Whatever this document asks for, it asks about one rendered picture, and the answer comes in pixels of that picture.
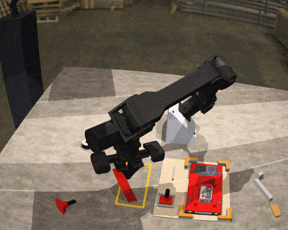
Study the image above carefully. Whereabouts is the orange rectangular block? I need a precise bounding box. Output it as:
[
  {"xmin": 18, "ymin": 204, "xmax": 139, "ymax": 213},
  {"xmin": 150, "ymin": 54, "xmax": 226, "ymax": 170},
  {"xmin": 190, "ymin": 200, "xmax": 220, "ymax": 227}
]
[{"xmin": 270, "ymin": 204, "xmax": 281, "ymax": 217}]

